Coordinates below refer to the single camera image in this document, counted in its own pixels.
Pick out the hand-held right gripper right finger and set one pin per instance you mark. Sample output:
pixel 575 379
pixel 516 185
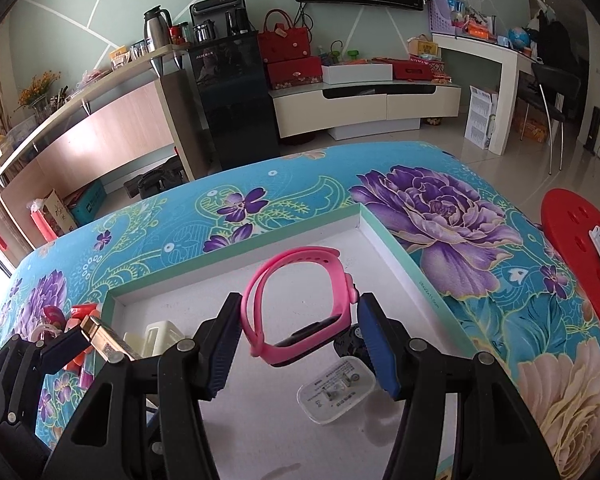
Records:
pixel 380 350

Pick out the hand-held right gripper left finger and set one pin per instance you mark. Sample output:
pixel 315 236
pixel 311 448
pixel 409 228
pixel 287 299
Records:
pixel 225 355

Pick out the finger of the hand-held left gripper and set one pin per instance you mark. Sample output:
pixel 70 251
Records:
pixel 62 350

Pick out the black folding phone stand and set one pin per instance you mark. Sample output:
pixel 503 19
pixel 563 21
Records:
pixel 347 347

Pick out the pink bear toy figure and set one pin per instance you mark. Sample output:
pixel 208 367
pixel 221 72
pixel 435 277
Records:
pixel 54 317

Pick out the blue toy with orange label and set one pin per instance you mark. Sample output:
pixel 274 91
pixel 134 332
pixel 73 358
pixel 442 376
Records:
pixel 82 310

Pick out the gold patterned lighter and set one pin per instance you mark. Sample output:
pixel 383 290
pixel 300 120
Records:
pixel 107 342

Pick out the pink smartwatch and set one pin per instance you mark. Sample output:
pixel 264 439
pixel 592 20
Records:
pixel 272 355

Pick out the cream plastic rack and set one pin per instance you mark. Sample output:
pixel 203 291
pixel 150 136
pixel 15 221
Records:
pixel 157 337

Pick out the white charger plug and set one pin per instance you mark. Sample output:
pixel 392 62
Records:
pixel 330 400

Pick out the green cardboard tray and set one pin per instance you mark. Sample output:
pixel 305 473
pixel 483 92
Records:
pixel 260 435

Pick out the red paper bag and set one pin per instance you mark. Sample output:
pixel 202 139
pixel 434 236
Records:
pixel 40 222

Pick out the beige gift bag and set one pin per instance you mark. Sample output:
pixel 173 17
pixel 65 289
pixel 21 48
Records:
pixel 62 212

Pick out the floral blanket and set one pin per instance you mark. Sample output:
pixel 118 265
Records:
pixel 430 220

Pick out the blue crate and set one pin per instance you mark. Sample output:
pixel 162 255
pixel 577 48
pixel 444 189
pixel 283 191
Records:
pixel 90 200

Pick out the black floor bag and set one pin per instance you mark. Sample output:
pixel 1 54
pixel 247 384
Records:
pixel 155 182

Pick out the wooden partition counter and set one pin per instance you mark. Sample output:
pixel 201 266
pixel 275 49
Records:
pixel 105 130

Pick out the red plastic stool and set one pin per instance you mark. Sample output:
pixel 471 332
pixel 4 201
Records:
pixel 565 220

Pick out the white television cabinet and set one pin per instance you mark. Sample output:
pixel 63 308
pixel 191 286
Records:
pixel 330 110

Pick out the white printed carton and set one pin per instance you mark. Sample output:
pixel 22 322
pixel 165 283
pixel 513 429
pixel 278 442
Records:
pixel 480 117

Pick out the black tea bar machine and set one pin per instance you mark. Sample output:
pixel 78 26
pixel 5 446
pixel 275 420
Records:
pixel 230 100

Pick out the yellow flowers in vase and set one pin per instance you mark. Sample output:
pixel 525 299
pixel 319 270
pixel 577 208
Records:
pixel 37 90

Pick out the orange carton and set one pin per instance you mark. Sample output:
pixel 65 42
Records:
pixel 530 129

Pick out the white flat box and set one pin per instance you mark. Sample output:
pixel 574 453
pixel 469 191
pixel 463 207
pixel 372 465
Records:
pixel 355 74

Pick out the red patterned box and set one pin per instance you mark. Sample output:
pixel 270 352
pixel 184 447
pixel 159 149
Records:
pixel 417 67

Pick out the red gift box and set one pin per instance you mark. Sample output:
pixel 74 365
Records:
pixel 295 72

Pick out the white desk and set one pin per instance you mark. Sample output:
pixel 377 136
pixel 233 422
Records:
pixel 507 85

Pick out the snack box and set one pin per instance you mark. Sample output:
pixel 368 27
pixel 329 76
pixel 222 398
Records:
pixel 120 57

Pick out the black tall device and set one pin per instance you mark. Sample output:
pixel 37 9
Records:
pixel 592 127

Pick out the glass cup set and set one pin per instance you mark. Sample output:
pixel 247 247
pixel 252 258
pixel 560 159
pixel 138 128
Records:
pixel 140 50

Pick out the black chair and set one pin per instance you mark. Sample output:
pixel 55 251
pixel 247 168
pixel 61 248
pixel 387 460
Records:
pixel 555 85

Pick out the red handbag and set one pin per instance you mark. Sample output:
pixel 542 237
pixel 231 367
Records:
pixel 285 42

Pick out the steel kettle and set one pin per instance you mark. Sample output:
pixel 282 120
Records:
pixel 204 32

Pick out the steel thermos jug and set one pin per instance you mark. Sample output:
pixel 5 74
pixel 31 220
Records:
pixel 156 30

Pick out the purple file basket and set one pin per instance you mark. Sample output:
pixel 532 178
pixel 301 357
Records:
pixel 440 15

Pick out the small globe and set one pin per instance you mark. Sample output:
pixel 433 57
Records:
pixel 520 36

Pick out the black jacket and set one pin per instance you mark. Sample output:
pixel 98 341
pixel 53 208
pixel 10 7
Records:
pixel 555 35

